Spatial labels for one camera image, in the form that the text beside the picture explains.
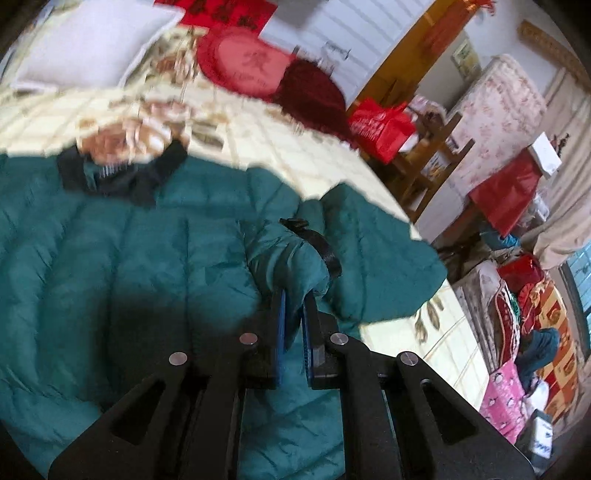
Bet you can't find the floral checked bed sheet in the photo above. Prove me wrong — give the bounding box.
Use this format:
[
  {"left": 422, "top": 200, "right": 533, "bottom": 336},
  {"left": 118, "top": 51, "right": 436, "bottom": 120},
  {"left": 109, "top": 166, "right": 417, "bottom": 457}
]
[{"left": 0, "top": 23, "right": 491, "bottom": 416}]

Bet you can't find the floral mattress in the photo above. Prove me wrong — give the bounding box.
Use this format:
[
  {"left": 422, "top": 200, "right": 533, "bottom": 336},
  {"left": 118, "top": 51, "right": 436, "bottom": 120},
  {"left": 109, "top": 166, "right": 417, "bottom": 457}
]
[{"left": 418, "top": 53, "right": 548, "bottom": 241}]

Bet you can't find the pile of colourful clothes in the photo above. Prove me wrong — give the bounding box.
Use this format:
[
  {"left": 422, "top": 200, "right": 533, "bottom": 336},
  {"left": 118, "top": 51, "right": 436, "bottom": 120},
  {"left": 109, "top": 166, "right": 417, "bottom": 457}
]
[{"left": 493, "top": 256, "right": 580, "bottom": 418}]

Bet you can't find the green puffer jacket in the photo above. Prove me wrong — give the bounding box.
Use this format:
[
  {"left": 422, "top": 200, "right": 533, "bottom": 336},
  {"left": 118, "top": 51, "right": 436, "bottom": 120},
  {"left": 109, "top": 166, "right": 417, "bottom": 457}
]
[{"left": 0, "top": 138, "right": 450, "bottom": 480}]

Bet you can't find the white box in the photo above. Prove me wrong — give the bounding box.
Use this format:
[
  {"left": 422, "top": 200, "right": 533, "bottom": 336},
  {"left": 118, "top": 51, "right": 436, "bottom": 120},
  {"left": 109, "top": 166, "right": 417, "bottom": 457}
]
[{"left": 527, "top": 131, "right": 565, "bottom": 180}]

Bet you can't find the red heart-shaped cushion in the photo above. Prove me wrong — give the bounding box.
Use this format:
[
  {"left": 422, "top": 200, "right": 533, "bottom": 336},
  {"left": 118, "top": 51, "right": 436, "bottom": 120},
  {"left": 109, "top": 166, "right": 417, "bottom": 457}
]
[{"left": 196, "top": 27, "right": 301, "bottom": 103}]

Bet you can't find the wooden chair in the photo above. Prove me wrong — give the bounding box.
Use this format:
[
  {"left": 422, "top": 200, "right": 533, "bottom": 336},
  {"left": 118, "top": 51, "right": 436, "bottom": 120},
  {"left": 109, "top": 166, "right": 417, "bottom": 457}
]
[{"left": 369, "top": 95, "right": 476, "bottom": 225}]

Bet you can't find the dark red velvet cushion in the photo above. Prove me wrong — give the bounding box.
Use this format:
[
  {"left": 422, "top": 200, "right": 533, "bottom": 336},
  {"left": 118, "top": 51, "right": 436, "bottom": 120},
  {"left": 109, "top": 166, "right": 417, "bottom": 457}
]
[{"left": 272, "top": 59, "right": 359, "bottom": 148}]

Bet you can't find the teal cloth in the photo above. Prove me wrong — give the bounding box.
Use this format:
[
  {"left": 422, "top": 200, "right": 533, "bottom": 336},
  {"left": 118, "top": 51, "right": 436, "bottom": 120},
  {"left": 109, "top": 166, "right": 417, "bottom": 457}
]
[{"left": 519, "top": 327, "right": 560, "bottom": 377}]

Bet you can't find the beige curtain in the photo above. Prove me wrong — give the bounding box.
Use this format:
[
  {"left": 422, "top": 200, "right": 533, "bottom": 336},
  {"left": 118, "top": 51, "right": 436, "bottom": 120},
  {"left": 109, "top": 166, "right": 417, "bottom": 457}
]
[{"left": 521, "top": 69, "right": 591, "bottom": 271}]

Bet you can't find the red shopping bag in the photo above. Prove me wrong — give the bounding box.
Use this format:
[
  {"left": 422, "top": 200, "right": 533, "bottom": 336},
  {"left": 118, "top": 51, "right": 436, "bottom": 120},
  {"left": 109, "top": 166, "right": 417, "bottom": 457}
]
[{"left": 347, "top": 97, "right": 417, "bottom": 165}]

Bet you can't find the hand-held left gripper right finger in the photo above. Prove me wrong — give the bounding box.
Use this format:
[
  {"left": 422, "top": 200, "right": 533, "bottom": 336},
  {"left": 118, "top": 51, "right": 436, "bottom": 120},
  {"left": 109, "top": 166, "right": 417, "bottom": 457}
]
[{"left": 300, "top": 294, "right": 537, "bottom": 480}]

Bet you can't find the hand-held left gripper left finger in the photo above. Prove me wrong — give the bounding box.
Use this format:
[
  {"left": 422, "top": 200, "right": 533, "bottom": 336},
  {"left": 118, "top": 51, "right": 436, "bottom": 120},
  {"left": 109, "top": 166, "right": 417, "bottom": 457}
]
[{"left": 48, "top": 289, "right": 289, "bottom": 480}]

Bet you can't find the white pillow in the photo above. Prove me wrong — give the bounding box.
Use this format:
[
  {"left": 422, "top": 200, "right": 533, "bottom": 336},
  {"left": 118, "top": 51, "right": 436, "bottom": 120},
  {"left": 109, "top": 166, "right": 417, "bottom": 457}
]
[{"left": 9, "top": 0, "right": 186, "bottom": 93}]

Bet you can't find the pink printed bag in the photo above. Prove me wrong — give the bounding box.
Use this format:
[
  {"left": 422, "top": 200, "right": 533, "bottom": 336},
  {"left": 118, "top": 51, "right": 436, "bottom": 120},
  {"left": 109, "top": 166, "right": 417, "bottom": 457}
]
[{"left": 479, "top": 360, "right": 528, "bottom": 445}]

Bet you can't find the red banner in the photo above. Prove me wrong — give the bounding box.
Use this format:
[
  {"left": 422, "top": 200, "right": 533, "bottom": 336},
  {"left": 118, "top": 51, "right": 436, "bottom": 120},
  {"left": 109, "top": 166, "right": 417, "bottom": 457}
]
[{"left": 154, "top": 0, "right": 278, "bottom": 36}]

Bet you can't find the small wall picture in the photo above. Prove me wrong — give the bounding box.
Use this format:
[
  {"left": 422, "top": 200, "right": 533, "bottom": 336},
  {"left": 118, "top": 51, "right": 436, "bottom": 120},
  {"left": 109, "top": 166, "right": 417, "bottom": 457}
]
[{"left": 451, "top": 38, "right": 482, "bottom": 78}]

